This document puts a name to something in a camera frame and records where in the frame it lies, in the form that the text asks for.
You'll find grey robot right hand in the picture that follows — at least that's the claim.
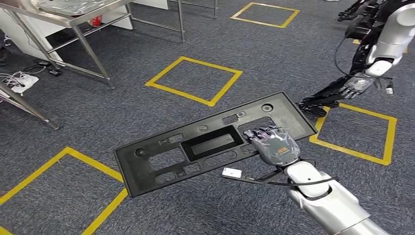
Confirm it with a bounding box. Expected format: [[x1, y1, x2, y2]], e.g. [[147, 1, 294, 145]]
[[243, 125, 301, 166]]

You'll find black bystander robot hand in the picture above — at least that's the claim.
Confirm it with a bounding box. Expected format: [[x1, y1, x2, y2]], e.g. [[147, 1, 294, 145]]
[[298, 74, 374, 118]]

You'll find black plastic panel part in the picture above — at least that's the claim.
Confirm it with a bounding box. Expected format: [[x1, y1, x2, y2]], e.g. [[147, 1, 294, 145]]
[[114, 91, 318, 198]]

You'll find white power strip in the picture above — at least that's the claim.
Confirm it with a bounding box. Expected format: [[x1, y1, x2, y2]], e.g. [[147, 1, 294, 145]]
[[9, 72, 40, 95]]

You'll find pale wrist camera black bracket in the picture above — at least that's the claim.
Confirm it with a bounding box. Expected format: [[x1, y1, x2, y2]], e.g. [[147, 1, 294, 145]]
[[222, 167, 288, 186]]

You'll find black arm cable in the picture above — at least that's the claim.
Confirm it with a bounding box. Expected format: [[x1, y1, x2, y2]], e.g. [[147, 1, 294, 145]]
[[250, 175, 339, 188]]

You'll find steel table frame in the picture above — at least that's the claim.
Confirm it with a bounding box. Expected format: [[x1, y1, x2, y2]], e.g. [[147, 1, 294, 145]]
[[168, 0, 218, 20]]

